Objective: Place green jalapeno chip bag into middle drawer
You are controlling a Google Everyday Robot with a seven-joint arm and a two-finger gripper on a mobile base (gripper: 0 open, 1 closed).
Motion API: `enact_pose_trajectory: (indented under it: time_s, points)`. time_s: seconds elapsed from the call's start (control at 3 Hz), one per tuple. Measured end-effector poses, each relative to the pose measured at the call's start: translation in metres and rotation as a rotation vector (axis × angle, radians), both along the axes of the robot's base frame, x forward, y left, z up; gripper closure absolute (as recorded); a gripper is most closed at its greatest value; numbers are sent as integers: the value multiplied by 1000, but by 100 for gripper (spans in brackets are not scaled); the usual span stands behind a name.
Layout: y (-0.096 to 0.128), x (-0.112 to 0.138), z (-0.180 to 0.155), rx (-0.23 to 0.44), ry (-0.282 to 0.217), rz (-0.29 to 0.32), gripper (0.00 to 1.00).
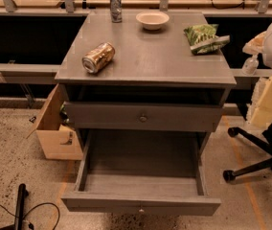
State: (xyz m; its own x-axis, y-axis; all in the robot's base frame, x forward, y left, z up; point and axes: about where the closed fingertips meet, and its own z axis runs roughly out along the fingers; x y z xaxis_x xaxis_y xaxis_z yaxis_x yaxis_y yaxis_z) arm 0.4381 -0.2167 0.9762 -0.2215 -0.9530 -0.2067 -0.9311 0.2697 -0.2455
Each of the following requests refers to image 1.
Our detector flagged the green jalapeno chip bag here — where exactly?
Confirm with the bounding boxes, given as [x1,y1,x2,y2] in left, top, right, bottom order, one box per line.
[184,24,230,55]

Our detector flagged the grey wooden drawer cabinet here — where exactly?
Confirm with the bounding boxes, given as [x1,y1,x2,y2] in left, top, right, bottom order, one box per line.
[54,9,238,217]

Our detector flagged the closed grey upper drawer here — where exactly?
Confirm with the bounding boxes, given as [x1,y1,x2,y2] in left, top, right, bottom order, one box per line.
[64,102,222,132]

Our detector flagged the open grey lower drawer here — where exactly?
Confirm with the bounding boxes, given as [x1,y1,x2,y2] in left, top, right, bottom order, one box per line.
[62,129,220,216]

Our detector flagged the gold crushed soda can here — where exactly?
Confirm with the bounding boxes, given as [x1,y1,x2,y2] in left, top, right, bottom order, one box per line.
[81,42,115,74]

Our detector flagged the open cardboard box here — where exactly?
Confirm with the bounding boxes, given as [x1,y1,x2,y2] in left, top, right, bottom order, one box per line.
[27,84,82,160]

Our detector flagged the white paper bowl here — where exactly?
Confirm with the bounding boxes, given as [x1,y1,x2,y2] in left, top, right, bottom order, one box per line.
[136,11,170,31]

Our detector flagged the clear sanitizer pump bottle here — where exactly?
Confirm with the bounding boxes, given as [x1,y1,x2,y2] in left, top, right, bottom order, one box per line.
[241,55,259,75]

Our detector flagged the black stand leg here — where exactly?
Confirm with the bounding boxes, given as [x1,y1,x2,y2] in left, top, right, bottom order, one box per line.
[0,183,30,230]

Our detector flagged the black floor cable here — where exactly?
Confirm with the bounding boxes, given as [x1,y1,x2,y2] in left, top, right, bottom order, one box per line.
[0,193,61,230]

